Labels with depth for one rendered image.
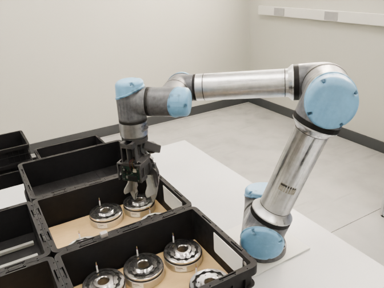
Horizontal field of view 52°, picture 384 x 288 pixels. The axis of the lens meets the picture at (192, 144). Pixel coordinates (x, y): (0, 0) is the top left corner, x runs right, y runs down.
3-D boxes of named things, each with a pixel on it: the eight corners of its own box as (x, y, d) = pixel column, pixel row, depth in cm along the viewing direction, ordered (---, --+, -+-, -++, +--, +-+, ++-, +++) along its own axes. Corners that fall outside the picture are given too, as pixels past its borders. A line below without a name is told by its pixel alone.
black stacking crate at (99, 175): (123, 165, 167) (120, 140, 162) (152, 195, 143) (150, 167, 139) (24, 192, 149) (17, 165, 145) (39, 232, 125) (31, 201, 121)
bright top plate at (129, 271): (155, 250, 108) (155, 248, 107) (168, 273, 99) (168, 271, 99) (119, 261, 104) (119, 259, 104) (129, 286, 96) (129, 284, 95)
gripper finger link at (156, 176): (146, 188, 114) (137, 161, 111) (148, 185, 115) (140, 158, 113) (160, 187, 112) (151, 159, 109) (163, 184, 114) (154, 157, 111)
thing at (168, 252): (190, 235, 113) (190, 234, 113) (208, 255, 105) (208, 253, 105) (158, 248, 108) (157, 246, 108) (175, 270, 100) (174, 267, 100)
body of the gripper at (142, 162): (118, 182, 109) (112, 141, 104) (132, 168, 116) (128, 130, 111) (143, 185, 106) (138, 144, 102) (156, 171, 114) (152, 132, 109)
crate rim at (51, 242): (151, 172, 139) (151, 166, 138) (194, 211, 115) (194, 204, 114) (32, 206, 121) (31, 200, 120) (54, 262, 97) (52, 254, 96)
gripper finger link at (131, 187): (118, 204, 114) (121, 177, 110) (128, 194, 119) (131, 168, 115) (128, 207, 114) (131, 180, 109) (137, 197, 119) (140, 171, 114)
